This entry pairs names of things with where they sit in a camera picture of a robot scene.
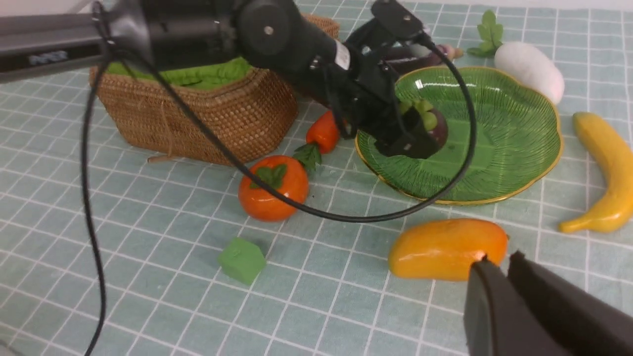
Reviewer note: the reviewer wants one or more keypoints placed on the orange yellow mango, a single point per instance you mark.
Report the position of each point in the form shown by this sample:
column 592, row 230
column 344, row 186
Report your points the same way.
column 445, row 249

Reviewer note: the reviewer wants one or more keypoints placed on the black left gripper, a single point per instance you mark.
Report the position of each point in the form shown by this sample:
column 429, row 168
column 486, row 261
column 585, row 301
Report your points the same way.
column 397, row 128

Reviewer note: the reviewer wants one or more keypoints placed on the white radish with leaves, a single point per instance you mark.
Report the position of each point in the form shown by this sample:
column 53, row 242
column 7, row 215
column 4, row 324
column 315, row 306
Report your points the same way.
column 522, row 61

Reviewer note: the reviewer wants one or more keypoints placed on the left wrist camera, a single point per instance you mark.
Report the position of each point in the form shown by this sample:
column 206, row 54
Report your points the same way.
column 397, row 20

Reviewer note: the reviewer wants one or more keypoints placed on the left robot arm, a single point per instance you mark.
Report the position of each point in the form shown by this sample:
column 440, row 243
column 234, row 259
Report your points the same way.
column 166, row 35

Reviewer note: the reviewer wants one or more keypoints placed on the purple eggplant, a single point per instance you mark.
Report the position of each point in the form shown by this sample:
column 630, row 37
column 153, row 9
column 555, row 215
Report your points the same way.
column 405, row 59

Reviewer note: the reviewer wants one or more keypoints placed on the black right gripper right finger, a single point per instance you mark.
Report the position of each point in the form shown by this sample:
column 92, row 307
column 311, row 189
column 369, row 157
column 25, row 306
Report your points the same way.
column 583, row 324

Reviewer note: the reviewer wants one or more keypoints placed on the green checkered tablecloth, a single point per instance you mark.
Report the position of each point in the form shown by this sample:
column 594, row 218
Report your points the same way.
column 325, row 289

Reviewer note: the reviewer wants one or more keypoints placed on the dark purple mangosteen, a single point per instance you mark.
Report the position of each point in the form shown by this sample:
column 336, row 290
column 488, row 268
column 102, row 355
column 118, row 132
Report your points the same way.
column 433, row 120

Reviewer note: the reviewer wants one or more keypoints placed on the green cube block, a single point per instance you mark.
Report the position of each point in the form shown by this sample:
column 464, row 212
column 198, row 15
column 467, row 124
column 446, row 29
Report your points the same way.
column 242, row 261

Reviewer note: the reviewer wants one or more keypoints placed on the woven wicker basket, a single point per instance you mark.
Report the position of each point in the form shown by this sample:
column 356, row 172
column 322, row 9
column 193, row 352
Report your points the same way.
column 249, row 109

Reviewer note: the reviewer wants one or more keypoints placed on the orange carrot with leaves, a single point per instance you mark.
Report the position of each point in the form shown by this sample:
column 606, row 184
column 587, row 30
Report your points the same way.
column 321, row 138

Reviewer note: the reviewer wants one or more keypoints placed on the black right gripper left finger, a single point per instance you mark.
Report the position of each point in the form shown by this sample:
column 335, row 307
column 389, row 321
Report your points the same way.
column 498, row 322

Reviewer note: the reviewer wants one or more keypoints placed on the yellow banana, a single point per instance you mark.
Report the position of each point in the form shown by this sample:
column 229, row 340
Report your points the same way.
column 615, row 160

